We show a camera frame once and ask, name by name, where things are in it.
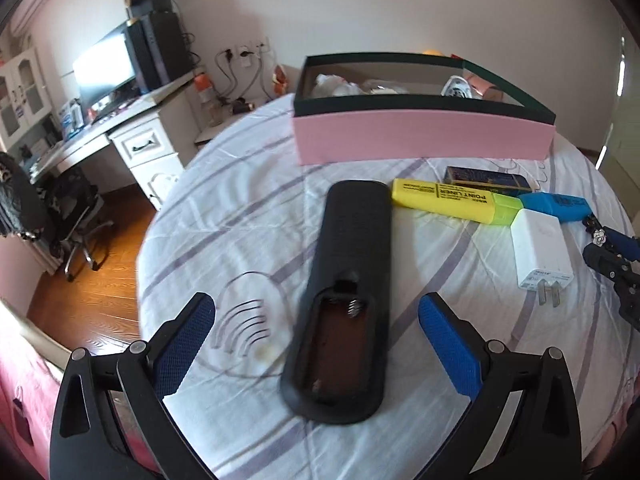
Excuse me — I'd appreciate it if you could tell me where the black keyboard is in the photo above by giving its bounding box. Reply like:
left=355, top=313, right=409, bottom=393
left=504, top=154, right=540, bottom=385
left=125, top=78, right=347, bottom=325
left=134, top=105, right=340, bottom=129
left=90, top=97, right=134, bottom=124

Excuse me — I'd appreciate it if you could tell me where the black hair clip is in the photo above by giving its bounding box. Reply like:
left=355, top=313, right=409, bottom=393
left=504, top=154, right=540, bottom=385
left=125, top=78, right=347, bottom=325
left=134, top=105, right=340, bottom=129
left=581, top=212, right=611, bottom=249

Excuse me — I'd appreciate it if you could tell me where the clear bottle orange cap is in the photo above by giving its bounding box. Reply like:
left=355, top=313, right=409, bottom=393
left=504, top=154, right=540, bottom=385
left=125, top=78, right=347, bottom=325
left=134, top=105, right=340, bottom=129
left=195, top=72, right=224, bottom=129

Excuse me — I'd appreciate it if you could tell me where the white desk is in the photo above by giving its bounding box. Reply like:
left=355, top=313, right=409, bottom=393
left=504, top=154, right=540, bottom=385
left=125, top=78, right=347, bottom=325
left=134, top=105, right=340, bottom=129
left=27, top=67, right=206, bottom=211

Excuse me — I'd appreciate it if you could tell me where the dark jacket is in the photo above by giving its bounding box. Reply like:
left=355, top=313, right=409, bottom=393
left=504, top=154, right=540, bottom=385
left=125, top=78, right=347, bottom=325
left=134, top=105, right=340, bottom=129
left=0, top=152, right=39, bottom=239

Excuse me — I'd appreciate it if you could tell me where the dark blue card box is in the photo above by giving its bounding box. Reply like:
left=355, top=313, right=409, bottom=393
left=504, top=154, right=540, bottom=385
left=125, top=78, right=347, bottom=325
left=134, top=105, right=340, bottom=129
left=443, top=166, right=541, bottom=199

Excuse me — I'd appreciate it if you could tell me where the black computer monitor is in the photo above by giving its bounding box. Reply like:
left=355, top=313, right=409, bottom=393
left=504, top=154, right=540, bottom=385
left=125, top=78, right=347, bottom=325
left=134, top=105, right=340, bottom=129
left=72, top=22, right=139, bottom=114

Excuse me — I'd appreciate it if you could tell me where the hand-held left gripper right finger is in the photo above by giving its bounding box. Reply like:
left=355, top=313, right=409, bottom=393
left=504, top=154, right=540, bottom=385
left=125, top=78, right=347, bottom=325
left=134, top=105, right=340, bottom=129
left=417, top=291, right=583, bottom=480

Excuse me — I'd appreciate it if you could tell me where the yellow highlighter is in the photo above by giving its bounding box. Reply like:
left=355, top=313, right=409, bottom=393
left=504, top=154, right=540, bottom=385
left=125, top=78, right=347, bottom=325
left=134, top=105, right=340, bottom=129
left=391, top=178, right=524, bottom=225

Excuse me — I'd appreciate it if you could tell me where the orange snack bag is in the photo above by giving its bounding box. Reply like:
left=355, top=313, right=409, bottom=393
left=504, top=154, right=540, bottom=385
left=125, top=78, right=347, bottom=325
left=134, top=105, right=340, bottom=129
left=271, top=65, right=291, bottom=96

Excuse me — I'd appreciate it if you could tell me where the pink bed cover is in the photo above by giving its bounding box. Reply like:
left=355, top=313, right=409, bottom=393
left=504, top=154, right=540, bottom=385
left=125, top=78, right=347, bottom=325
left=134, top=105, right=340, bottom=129
left=0, top=300, right=151, bottom=480

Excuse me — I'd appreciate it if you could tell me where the black office chair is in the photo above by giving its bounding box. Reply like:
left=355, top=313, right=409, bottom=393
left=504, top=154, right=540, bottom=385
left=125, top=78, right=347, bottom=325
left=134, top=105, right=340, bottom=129
left=0, top=160, right=114, bottom=281

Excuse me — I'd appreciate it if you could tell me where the white nightstand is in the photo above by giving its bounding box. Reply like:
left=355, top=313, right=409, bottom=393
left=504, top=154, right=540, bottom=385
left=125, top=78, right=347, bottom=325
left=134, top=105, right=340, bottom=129
left=195, top=97, right=274, bottom=149

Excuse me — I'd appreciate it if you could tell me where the blue and white box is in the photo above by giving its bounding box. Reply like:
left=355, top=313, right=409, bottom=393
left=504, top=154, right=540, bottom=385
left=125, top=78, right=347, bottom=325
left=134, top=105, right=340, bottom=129
left=59, top=100, right=84, bottom=134

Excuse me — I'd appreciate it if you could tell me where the white glass-door cabinet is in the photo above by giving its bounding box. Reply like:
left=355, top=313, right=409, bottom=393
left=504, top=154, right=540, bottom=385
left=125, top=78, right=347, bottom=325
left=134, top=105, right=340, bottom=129
left=0, top=47, right=54, bottom=151

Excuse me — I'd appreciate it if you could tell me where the pink storage box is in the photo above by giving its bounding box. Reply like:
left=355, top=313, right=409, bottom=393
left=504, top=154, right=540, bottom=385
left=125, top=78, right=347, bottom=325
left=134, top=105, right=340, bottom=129
left=292, top=51, right=557, bottom=166

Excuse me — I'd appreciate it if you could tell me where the white wall socket row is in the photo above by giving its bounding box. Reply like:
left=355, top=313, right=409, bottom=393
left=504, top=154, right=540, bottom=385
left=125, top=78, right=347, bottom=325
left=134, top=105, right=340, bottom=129
left=220, top=37, right=275, bottom=69

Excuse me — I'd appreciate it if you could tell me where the white plastic bag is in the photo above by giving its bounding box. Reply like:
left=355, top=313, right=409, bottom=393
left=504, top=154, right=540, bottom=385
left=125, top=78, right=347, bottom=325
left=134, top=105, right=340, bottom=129
left=312, top=74, right=361, bottom=99

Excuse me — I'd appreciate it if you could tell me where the blue highlighter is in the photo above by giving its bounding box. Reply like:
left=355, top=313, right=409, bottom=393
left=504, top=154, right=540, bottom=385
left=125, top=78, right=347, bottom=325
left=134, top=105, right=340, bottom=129
left=517, top=192, right=591, bottom=224

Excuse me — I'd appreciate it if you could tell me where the white door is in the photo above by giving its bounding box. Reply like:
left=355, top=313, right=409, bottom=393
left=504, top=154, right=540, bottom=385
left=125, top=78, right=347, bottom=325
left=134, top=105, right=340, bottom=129
left=595, top=35, right=640, bottom=196

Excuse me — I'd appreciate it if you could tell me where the black power cable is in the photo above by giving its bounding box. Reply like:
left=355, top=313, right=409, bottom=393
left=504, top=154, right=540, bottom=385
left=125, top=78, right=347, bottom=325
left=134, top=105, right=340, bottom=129
left=215, top=50, right=252, bottom=106

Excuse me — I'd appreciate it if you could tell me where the white power adapter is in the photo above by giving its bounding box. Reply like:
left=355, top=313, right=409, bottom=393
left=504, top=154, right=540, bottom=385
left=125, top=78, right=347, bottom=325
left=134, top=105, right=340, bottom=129
left=510, top=208, right=575, bottom=309

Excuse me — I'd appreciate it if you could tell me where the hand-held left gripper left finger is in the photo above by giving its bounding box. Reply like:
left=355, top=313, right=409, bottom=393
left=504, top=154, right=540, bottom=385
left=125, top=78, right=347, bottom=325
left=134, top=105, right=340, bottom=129
left=49, top=291, right=217, bottom=480

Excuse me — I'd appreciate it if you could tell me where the black computer tower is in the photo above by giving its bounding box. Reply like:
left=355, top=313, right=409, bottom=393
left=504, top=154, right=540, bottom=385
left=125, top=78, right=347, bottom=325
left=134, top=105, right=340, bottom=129
left=125, top=11, right=194, bottom=94

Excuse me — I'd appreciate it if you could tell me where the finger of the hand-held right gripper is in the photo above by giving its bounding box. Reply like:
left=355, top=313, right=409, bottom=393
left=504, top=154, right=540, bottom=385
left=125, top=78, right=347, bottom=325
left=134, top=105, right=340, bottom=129
left=607, top=229, right=640, bottom=262
left=582, top=244, right=640, bottom=331

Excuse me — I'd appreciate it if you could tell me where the pale rounded object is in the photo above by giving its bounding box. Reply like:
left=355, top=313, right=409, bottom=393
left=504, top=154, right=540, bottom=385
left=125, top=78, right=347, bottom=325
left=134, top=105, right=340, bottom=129
left=442, top=76, right=474, bottom=97

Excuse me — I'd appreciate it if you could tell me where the black remote control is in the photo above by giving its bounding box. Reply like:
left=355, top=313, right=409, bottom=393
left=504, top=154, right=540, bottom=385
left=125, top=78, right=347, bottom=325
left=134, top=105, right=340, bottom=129
left=280, top=180, right=394, bottom=426

